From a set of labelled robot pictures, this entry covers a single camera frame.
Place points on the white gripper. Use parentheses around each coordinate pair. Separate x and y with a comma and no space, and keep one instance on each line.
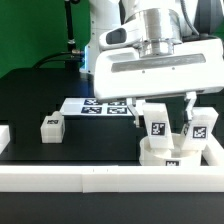
(194,67)

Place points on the white round stool seat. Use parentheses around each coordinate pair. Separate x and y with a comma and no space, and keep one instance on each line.
(175,157)

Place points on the white U-shaped fence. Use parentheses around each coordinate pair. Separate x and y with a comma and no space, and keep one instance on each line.
(87,179)

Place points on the white fiducial marker sheet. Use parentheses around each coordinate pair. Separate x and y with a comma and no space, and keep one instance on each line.
(92,107)

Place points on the black vertical pole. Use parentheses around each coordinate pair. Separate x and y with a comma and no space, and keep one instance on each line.
(71,44)

